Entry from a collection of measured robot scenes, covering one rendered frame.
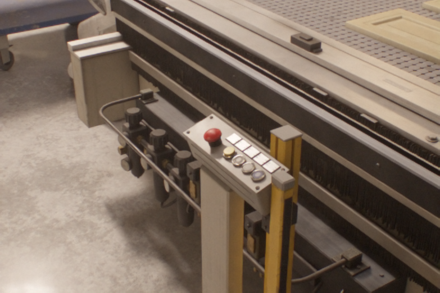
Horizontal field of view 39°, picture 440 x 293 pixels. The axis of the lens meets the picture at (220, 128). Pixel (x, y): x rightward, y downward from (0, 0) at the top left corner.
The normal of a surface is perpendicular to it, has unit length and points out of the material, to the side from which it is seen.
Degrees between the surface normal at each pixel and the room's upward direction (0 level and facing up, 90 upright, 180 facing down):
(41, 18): 0
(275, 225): 90
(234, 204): 90
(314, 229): 0
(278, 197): 90
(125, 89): 90
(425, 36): 0
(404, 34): 12
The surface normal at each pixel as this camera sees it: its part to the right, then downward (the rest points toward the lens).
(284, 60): 0.00, -0.88
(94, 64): 0.55, 0.40
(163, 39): -0.84, 0.26
